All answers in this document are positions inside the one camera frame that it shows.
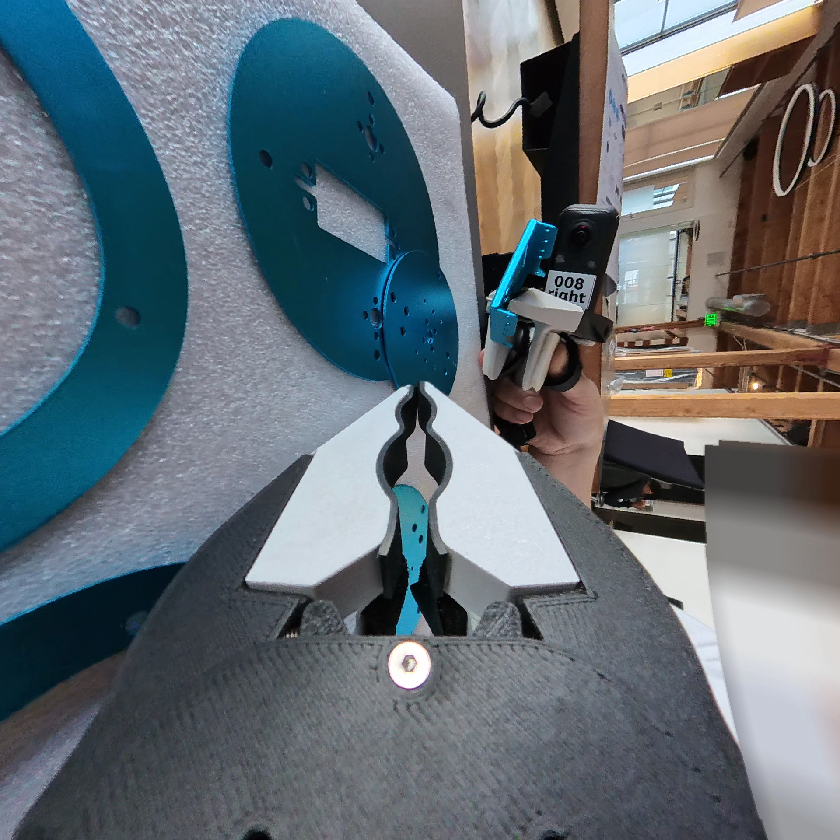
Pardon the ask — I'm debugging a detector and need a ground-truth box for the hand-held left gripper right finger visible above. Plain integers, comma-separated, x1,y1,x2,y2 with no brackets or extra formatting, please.
420,382,583,621

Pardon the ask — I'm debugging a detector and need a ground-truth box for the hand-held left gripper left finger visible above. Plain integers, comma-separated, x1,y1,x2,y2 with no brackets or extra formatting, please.
243,382,421,621

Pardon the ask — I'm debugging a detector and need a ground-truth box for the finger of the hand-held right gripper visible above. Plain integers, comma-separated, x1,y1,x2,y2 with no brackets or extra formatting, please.
507,307,585,333
517,290,584,317

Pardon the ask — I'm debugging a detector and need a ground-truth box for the blue square metal bracket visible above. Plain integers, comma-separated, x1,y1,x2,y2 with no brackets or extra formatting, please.
487,220,559,345

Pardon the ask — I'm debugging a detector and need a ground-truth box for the small blue perforated disc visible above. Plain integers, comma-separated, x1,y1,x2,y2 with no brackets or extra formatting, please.
392,484,433,637
377,249,460,398

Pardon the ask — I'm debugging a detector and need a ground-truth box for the person's right forearm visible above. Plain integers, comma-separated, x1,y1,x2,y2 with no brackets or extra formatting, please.
525,449,608,509

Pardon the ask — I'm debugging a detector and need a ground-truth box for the person's right hand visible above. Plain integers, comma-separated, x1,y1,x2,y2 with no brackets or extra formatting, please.
479,344,606,458

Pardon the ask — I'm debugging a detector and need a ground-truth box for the white printed poster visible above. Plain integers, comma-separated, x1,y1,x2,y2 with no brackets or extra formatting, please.
596,26,626,211

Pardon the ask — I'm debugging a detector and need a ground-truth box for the white foam sheet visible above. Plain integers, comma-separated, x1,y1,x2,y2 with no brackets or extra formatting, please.
0,0,492,815

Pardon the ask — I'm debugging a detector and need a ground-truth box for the white table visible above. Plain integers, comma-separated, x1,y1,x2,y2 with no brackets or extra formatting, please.
607,415,788,454

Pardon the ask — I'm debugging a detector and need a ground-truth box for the large blue disc rectangular cutout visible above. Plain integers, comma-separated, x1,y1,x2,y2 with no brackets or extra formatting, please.
226,17,439,383

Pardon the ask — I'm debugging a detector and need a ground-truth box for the black desk frame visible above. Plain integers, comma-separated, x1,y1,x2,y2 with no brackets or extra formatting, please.
520,33,581,224

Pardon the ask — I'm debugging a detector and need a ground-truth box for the black coiled cable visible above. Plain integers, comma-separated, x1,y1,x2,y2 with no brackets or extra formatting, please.
469,92,529,129

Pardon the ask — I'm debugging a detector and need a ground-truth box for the large white ring light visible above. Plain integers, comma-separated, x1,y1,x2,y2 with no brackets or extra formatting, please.
773,82,818,198

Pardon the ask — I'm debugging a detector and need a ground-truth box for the small white ring light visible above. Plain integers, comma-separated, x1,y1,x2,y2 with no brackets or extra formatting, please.
807,88,837,168

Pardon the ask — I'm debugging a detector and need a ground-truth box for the blue metal ring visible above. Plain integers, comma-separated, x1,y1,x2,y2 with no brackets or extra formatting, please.
0,561,188,719
0,0,190,552

